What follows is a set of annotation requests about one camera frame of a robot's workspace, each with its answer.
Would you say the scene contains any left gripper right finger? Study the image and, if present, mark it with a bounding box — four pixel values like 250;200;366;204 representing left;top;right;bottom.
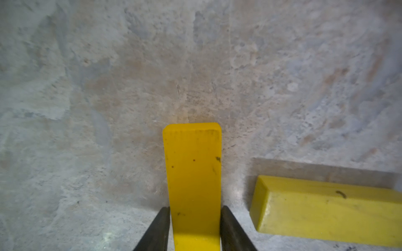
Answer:
220;206;257;251

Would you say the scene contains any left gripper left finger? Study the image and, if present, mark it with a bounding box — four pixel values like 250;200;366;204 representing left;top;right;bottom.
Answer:
133;207;170;251

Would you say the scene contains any yellow block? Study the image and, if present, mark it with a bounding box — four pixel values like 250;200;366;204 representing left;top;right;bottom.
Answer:
163;123;222;251
250;176;402;248

